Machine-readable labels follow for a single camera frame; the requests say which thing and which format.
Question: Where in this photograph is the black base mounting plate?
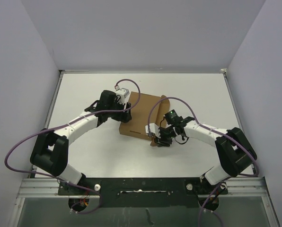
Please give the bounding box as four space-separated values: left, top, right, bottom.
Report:
58 177 228 208

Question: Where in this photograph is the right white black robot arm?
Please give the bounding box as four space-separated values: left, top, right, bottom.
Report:
146 110 257 193

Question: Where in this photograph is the aluminium table frame rail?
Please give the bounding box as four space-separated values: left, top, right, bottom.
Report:
8 68 280 227

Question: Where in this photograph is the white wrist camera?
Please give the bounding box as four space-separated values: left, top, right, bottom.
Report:
145 123 161 138
115 86 130 105

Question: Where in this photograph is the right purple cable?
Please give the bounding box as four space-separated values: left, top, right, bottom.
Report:
147 96 260 227

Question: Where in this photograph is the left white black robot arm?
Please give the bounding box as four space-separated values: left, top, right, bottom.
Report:
30 88 132 194

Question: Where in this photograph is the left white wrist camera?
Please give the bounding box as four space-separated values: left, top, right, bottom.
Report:
115 86 130 105

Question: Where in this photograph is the brown cardboard box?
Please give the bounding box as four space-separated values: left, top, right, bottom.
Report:
119 94 170 147

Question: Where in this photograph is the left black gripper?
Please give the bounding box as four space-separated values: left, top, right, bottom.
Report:
107 98 131 122

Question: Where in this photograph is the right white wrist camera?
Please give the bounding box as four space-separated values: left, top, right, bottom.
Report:
145 123 161 138

